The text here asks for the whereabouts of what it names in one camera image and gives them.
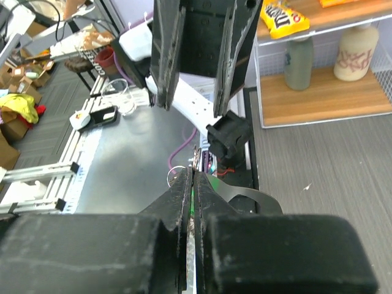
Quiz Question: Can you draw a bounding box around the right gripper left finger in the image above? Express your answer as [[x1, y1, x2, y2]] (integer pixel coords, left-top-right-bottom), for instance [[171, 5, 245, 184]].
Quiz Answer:
[[1, 168, 193, 293]]

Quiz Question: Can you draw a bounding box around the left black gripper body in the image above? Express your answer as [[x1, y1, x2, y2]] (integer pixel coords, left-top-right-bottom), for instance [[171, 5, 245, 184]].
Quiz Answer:
[[180, 0, 233, 78]]

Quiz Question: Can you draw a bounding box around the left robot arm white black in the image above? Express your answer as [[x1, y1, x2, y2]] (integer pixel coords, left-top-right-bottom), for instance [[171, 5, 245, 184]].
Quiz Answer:
[[112, 1, 262, 160]]

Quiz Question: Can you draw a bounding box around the white wire shelf rack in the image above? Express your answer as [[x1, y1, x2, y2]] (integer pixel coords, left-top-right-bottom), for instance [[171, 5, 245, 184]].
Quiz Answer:
[[254, 1, 391, 129]]

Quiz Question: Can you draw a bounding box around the yellow cloth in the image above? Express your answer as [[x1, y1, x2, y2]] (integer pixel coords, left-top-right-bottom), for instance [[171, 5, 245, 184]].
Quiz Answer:
[[1, 93, 39, 124]]

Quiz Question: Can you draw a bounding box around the yellow m&m's bag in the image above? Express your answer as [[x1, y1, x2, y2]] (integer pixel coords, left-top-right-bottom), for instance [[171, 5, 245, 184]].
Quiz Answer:
[[260, 1, 310, 39]]

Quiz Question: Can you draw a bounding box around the key with green tag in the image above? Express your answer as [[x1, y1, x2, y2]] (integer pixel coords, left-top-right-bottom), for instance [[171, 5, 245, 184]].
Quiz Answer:
[[189, 179, 227, 218]]

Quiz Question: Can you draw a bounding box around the orange candy packet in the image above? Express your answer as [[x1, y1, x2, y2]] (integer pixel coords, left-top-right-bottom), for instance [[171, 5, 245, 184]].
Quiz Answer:
[[319, 0, 359, 8]]

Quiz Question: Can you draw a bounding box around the grey bottle on shelf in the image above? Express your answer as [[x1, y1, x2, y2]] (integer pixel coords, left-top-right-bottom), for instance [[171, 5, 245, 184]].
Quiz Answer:
[[284, 37, 314, 91]]

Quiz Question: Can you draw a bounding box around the cream ceramic bottle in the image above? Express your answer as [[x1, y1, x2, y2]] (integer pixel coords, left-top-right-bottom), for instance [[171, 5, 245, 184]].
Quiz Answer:
[[334, 23, 379, 81]]

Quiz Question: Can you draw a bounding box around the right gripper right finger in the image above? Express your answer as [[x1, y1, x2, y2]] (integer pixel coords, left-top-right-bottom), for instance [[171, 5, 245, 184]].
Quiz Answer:
[[192, 171, 379, 294]]

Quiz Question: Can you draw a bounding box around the black smartphone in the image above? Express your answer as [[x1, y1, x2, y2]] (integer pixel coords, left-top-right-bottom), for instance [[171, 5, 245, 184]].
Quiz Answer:
[[78, 106, 118, 133]]

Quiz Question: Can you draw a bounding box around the clear glass beaker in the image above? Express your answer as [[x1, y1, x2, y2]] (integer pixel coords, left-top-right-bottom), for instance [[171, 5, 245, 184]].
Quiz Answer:
[[101, 78, 137, 116]]

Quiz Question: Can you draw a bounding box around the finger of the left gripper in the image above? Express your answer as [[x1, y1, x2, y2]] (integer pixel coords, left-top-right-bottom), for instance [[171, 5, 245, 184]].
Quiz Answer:
[[213, 1, 263, 117], [150, 1, 186, 110]]

